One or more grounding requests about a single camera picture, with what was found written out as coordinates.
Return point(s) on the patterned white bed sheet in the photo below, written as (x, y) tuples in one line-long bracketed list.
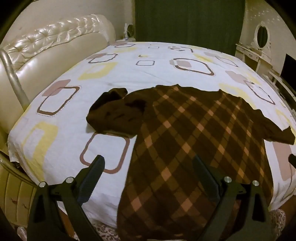
[(115, 69)]

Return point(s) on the cream tufted headboard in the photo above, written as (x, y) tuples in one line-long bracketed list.
[(57, 46)]

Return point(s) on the small round table mirror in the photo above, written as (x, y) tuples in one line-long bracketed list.
[(128, 30)]

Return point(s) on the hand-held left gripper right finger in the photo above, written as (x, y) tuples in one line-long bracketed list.
[(205, 176)]

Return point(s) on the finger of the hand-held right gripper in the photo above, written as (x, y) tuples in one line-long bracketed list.
[(292, 159)]

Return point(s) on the black screen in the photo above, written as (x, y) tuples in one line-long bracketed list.
[(290, 67)]

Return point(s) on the cream bed frame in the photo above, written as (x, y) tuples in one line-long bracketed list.
[(13, 197)]

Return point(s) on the green curtain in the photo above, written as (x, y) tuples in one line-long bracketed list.
[(185, 20)]

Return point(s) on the brown plaid garment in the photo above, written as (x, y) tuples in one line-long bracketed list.
[(173, 127)]

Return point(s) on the white vanity with oval mirror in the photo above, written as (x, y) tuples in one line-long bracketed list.
[(249, 52)]

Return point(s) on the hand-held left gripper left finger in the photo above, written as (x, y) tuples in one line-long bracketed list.
[(92, 176)]

